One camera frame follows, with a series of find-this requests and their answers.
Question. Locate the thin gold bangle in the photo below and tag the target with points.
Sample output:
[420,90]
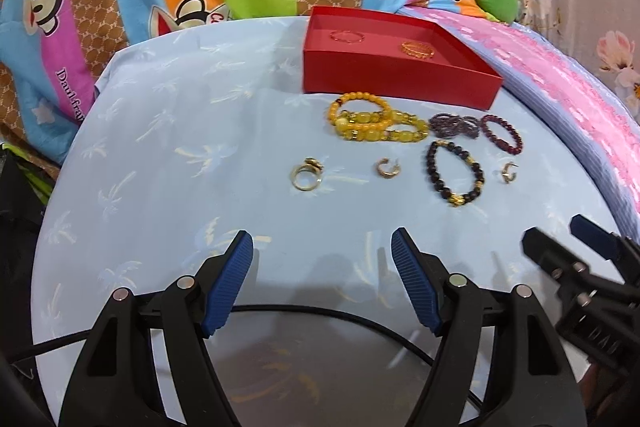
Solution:
[331,36]

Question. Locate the pink floral bedsheet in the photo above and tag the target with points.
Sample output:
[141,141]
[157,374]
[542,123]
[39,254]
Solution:
[550,72]

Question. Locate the gold hoop earring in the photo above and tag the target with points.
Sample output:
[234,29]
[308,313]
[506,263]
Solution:
[507,177]
[382,172]

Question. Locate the red cardboard box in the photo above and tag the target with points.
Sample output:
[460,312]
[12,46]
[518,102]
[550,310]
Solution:
[390,82]

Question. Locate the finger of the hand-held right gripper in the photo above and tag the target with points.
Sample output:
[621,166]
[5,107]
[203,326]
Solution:
[595,237]
[550,254]

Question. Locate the light blue palm-print cloth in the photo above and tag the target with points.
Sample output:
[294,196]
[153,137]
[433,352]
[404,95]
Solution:
[175,132]

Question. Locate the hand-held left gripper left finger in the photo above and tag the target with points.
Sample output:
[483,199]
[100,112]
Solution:
[230,282]

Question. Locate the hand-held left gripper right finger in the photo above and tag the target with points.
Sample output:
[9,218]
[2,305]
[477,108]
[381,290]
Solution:
[415,282]

